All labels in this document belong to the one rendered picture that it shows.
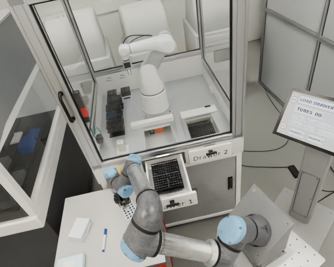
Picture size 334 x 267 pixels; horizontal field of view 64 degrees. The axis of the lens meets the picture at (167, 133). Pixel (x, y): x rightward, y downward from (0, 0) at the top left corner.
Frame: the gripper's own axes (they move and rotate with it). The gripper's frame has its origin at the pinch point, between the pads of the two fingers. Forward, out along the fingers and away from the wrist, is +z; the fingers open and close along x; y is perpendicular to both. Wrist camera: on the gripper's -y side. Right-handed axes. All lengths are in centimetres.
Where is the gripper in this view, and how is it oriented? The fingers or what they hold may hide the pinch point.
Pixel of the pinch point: (125, 205)
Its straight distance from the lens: 173.6
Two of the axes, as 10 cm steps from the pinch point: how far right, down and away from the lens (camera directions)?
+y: 4.9, 5.1, -7.0
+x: 8.6, -4.3, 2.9
